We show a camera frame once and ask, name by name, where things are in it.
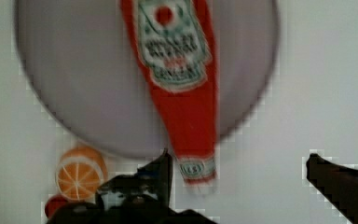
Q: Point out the grey round plate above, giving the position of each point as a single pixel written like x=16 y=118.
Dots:
x=78 y=59

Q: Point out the red plush ketchup bottle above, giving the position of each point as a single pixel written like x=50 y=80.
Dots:
x=174 y=45

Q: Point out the small red tomato toy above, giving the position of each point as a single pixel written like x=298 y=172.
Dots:
x=53 y=204

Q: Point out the orange slice toy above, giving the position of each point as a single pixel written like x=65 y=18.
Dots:
x=80 y=171

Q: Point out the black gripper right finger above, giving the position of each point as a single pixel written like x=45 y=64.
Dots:
x=337 y=183

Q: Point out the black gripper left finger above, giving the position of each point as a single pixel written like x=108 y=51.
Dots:
x=141 y=198

